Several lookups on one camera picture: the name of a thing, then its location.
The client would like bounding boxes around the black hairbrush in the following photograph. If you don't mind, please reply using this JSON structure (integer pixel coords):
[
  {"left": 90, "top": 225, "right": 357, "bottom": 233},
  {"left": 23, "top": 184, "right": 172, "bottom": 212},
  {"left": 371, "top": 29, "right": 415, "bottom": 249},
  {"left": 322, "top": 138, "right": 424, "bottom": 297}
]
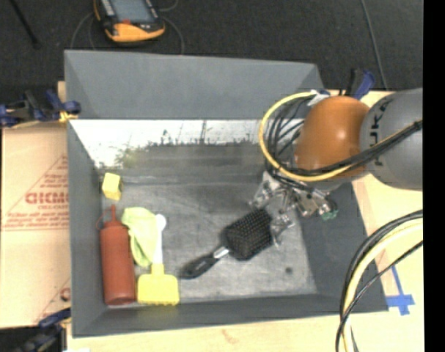
[{"left": 179, "top": 207, "right": 275, "bottom": 280}]

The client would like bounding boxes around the light green cloth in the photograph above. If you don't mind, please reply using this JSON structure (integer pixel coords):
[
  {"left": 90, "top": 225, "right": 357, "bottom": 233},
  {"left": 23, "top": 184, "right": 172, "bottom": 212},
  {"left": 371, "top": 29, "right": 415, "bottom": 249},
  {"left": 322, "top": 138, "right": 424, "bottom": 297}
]
[{"left": 120, "top": 206, "right": 158, "bottom": 269}]

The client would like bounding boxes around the red squeeze bottle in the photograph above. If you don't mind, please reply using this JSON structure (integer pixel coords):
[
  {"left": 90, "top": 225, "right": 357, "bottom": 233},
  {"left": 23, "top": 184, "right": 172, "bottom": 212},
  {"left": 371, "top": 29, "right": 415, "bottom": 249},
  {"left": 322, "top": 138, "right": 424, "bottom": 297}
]
[{"left": 95, "top": 204, "right": 137, "bottom": 307}]

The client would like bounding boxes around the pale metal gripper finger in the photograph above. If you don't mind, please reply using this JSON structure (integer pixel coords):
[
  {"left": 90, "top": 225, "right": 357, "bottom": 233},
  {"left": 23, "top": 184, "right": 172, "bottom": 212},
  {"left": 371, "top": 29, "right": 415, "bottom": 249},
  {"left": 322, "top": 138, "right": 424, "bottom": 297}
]
[
  {"left": 248, "top": 181, "right": 284, "bottom": 210},
  {"left": 270, "top": 213, "right": 297, "bottom": 249}
]

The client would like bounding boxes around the brown cardboard board red print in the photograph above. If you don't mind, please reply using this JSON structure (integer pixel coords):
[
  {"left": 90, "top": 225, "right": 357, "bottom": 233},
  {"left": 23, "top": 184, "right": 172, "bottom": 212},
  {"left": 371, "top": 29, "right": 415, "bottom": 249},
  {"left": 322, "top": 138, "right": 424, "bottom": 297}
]
[{"left": 0, "top": 124, "right": 73, "bottom": 330}]

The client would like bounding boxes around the yellow sponge block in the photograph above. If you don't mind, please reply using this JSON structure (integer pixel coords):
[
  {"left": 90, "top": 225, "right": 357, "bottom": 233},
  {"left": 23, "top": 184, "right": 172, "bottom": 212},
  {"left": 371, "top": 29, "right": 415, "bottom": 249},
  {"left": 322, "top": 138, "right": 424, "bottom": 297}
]
[{"left": 101, "top": 172, "right": 124, "bottom": 202}]

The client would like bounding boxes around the grey metal bin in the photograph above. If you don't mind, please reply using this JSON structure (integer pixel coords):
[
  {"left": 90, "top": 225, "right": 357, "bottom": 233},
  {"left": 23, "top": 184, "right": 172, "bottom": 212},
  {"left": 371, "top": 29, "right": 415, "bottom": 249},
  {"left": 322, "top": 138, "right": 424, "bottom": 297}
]
[{"left": 63, "top": 49, "right": 389, "bottom": 337}]

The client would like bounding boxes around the yellow and white scrub brush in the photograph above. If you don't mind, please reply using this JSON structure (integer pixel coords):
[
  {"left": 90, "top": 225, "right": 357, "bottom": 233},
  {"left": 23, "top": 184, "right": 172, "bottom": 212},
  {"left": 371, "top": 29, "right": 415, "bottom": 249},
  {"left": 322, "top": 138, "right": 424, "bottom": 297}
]
[{"left": 136, "top": 213, "right": 180, "bottom": 307}]

